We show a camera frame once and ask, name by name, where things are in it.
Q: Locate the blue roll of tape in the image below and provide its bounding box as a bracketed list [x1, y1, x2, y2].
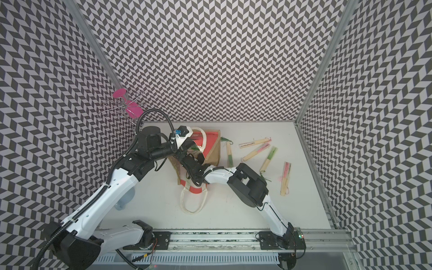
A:
[114, 187, 136, 211]

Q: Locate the burlap red tote bag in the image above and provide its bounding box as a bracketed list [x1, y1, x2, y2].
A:
[169, 127, 221, 214]

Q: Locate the pink tassel folding fan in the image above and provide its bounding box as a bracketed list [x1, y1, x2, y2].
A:
[239, 137, 272, 149]

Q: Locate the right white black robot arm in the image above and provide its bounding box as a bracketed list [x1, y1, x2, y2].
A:
[176, 154, 306, 250]

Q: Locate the green folding fan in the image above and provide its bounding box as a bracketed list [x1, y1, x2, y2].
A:
[259, 146, 278, 181]
[220, 137, 234, 168]

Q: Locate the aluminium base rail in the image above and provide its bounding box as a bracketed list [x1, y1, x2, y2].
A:
[74, 229, 358, 254]

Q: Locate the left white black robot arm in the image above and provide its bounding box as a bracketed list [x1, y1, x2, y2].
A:
[31, 126, 201, 270]

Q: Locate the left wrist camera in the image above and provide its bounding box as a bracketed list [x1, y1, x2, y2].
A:
[175, 126, 193, 145]

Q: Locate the pink blue folding fan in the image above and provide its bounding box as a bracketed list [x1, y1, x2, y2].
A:
[280, 162, 291, 196]

